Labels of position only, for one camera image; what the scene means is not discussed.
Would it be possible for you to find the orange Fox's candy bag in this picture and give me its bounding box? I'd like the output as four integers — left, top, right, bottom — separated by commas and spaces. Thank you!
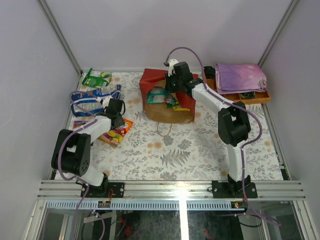
98, 119, 134, 147

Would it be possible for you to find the blue white snack packet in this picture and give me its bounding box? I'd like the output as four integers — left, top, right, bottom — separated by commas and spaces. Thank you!
71, 84, 122, 114

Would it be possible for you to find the green Fox's candy bag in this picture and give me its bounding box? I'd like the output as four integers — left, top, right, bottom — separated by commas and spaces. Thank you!
81, 68, 112, 89

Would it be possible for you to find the purple Fox's candy bag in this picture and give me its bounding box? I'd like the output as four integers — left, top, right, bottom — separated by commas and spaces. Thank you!
72, 120, 89, 129

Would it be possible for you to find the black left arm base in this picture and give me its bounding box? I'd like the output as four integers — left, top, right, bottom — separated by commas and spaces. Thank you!
85, 173, 125, 199

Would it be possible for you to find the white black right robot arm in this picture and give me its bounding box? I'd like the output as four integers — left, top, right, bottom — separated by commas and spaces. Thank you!
164, 59, 251, 198

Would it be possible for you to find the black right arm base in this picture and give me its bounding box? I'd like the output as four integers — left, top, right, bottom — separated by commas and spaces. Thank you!
211, 175, 258, 199

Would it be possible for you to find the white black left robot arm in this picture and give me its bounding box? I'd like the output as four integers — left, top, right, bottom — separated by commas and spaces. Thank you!
51, 98, 126, 198

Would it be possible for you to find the teal green snack packet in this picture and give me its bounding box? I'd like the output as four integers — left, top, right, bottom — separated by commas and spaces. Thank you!
146, 86, 179, 108

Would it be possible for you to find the yellow snack packet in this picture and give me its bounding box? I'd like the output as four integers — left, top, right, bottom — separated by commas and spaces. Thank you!
172, 105, 191, 112

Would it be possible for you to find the dark packet in tray corner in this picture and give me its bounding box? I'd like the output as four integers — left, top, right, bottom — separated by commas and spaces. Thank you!
204, 66, 216, 80

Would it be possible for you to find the purple princess print cloth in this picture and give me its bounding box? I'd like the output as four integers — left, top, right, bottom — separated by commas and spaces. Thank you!
214, 63, 267, 95

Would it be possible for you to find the dark green gold packet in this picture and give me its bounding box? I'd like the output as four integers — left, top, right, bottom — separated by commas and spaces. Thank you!
239, 91, 256, 100

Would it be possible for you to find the orange wooden compartment tray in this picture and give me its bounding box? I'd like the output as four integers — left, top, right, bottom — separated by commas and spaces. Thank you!
206, 78, 271, 105

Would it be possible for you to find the aluminium front rail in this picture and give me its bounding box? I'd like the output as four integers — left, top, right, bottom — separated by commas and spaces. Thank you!
37, 180, 306, 201

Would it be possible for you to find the blue grey cable duct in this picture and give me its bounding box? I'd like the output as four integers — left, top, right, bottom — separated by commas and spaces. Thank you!
46, 200, 245, 212

